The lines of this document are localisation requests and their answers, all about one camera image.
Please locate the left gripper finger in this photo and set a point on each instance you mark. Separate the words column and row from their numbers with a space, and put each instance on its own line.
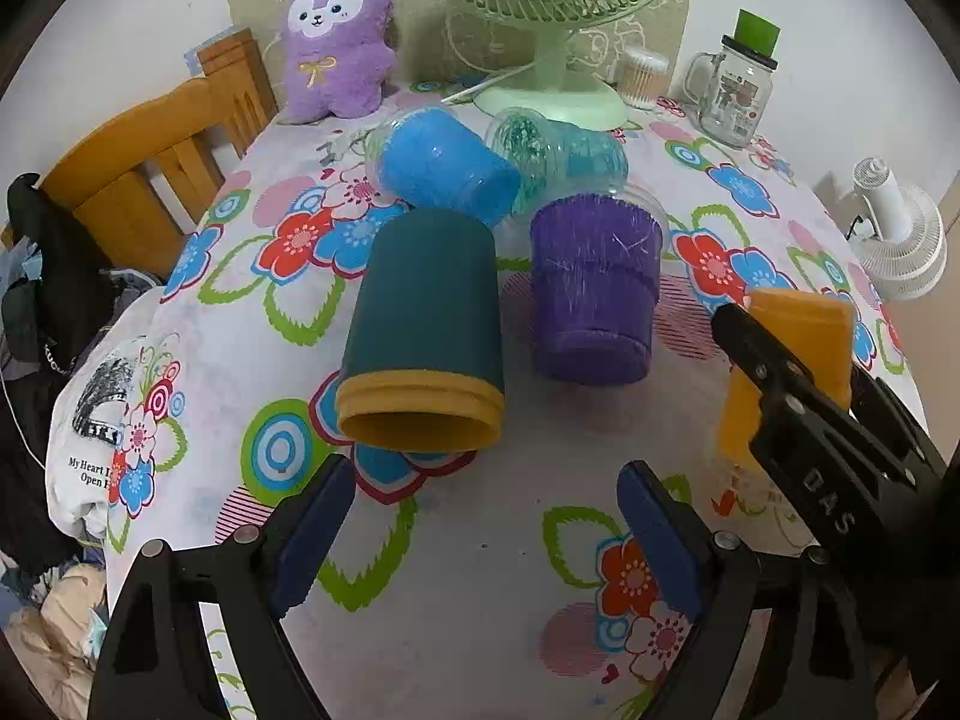
column 891, row 422

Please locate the cotton swab container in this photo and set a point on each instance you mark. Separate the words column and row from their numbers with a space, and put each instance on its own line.
column 641, row 76

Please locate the beige cartoon poster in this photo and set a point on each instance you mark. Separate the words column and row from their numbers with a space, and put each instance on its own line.
column 435, row 40

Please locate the turquoise clear cup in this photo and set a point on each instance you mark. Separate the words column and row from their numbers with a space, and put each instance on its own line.
column 555, row 159

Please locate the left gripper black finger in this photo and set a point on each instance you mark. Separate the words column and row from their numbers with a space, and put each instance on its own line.
column 890, row 533

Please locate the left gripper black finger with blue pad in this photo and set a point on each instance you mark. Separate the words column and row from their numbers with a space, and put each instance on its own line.
column 155, row 661
column 812, row 664

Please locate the purple plush toy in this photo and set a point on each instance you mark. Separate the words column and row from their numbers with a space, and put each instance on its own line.
column 336, row 58

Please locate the floral tablecloth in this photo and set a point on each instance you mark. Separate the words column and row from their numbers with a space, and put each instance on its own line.
column 393, row 452

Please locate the beige crumpled cloth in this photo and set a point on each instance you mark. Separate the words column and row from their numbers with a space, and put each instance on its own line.
column 52, row 642

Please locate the purple cup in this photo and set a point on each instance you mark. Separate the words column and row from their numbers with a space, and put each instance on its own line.
column 596, row 269

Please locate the glass mug jar green lid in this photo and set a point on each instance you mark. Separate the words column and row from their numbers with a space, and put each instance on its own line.
column 731, row 87

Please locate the dark teal cup yellow rim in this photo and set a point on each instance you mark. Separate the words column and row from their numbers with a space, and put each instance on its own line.
column 422, row 371

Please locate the wooden chair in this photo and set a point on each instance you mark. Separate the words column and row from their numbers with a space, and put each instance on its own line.
column 102, row 181

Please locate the white small fan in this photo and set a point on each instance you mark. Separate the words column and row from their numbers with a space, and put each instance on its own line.
column 901, row 242

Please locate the blue cup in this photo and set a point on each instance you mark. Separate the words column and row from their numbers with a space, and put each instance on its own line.
column 428, row 158

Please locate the black clothing on chair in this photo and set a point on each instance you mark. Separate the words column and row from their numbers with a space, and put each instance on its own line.
column 47, row 323

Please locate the white printed shirt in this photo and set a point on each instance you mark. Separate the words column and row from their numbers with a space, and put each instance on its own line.
column 86, row 423

